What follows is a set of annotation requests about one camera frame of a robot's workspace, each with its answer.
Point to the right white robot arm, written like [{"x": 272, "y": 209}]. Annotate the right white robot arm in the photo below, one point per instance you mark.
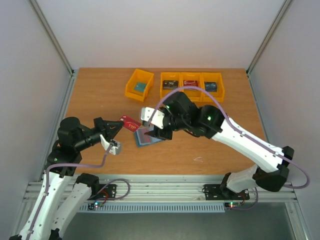
[{"x": 269, "y": 172}]

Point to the aluminium rail base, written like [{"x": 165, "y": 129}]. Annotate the aluminium rail base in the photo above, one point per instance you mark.
[{"x": 159, "y": 188}]

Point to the blue card holder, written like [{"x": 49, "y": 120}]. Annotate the blue card holder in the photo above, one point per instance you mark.
[{"x": 136, "y": 138}]

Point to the aluminium frame post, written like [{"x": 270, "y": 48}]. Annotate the aluminium frame post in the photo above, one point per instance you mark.
[
  {"x": 43, "y": 20},
  {"x": 285, "y": 6}
]

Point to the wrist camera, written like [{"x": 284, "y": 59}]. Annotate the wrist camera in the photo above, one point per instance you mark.
[
  {"x": 111, "y": 147},
  {"x": 149, "y": 116}
]

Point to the black credit card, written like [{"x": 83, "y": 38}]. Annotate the black credit card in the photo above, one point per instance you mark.
[{"x": 170, "y": 84}]

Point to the red card in bin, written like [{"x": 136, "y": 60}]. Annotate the red card in bin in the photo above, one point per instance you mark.
[{"x": 193, "y": 83}]

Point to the grey slotted cable duct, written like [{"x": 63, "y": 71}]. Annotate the grey slotted cable duct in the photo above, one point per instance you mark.
[{"x": 138, "y": 208}]

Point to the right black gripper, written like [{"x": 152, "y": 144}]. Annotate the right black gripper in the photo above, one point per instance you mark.
[{"x": 163, "y": 131}]

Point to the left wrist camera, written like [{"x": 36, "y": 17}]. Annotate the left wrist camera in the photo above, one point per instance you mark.
[{"x": 111, "y": 147}]

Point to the right aluminium frame post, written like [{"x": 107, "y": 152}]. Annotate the right aluminium frame post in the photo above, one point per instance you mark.
[{"x": 285, "y": 6}]

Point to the red VIP credit card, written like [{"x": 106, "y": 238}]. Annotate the red VIP credit card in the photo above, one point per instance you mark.
[{"x": 130, "y": 123}]

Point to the left aluminium frame post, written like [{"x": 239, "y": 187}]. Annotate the left aluminium frame post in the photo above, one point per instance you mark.
[{"x": 43, "y": 20}]

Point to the dark red card in sleeve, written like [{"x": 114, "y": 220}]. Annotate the dark red card in sleeve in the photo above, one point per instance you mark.
[{"x": 142, "y": 138}]

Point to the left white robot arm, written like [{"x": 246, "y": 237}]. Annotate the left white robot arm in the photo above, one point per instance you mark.
[{"x": 50, "y": 217}]

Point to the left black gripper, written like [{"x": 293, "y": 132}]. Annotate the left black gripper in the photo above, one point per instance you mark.
[{"x": 105, "y": 125}]

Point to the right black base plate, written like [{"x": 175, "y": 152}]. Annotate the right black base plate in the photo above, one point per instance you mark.
[{"x": 213, "y": 192}]

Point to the teal credit card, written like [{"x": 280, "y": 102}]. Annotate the teal credit card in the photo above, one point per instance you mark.
[{"x": 140, "y": 87}]

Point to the blue credit card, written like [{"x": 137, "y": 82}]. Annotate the blue credit card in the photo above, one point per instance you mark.
[{"x": 210, "y": 86}]

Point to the yellow bin with blue card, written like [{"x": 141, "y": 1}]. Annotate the yellow bin with blue card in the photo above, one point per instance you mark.
[{"x": 215, "y": 77}]

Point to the single yellow bin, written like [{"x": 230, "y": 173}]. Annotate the single yellow bin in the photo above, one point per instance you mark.
[{"x": 139, "y": 76}]

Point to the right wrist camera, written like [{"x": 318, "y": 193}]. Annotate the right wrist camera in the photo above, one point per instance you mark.
[{"x": 149, "y": 116}]

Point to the yellow bin with red card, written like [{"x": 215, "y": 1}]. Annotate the yellow bin with red card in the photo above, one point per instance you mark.
[{"x": 193, "y": 94}]

